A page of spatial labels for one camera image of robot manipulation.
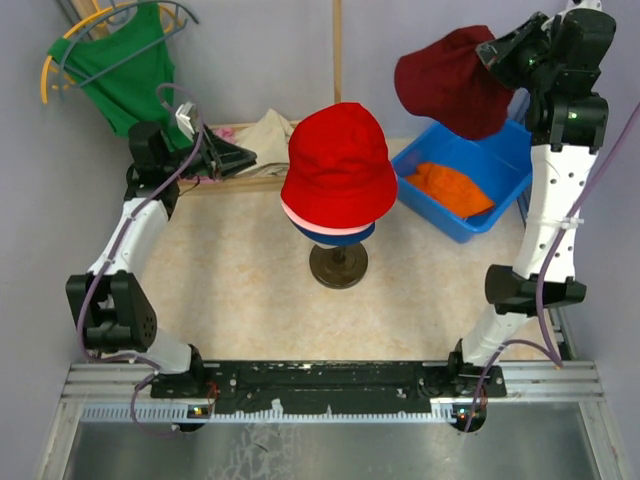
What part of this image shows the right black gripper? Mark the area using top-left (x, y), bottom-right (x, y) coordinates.
top-left (472, 11), bottom-right (553, 94)

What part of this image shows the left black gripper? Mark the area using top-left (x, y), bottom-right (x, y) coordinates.
top-left (163, 123), bottom-right (258, 181)

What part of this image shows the wooden clothes rack with tray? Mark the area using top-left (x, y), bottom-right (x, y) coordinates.
top-left (69, 0), bottom-right (350, 194)

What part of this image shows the dark maroon hat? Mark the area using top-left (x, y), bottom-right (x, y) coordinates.
top-left (394, 25), bottom-right (514, 140)

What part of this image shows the blue plastic bin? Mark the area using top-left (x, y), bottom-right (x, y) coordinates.
top-left (392, 120), bottom-right (532, 243)

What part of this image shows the pink hat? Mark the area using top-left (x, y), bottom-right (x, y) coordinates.
top-left (280, 200), bottom-right (374, 236)

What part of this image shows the red hat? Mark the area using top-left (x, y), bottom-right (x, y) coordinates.
top-left (281, 102), bottom-right (398, 229)

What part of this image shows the blue hat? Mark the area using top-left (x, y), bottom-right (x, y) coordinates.
top-left (291, 221), bottom-right (376, 247)

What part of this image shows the orange hat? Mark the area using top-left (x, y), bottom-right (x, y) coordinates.
top-left (405, 162), bottom-right (495, 220)

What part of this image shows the cream mannequin head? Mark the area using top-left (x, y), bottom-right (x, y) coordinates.
top-left (309, 243), bottom-right (368, 290)

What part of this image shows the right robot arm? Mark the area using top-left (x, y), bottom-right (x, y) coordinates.
top-left (446, 1), bottom-right (616, 396)

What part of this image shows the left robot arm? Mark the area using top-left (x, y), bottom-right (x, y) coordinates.
top-left (65, 122), bottom-right (257, 397)

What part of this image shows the pink cloth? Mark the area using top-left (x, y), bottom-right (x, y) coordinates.
top-left (213, 127), bottom-right (236, 144)

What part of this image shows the beige cloth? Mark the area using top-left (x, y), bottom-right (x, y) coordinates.
top-left (235, 109), bottom-right (294, 178)

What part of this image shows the green shirt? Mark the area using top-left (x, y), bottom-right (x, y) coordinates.
top-left (47, 3), bottom-right (194, 151)

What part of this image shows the yellow hanger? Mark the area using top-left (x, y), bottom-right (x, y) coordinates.
top-left (40, 1), bottom-right (200, 105)

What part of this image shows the grey hanger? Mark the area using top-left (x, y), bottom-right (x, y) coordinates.
top-left (45, 1), bottom-right (201, 102)

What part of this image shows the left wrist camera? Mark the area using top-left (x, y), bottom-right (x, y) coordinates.
top-left (174, 101), bottom-right (198, 140)

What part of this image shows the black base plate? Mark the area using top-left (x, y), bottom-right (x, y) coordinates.
top-left (151, 356), bottom-right (506, 416)

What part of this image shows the aluminium rail frame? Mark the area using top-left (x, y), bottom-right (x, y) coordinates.
top-left (61, 359), bottom-right (604, 432)

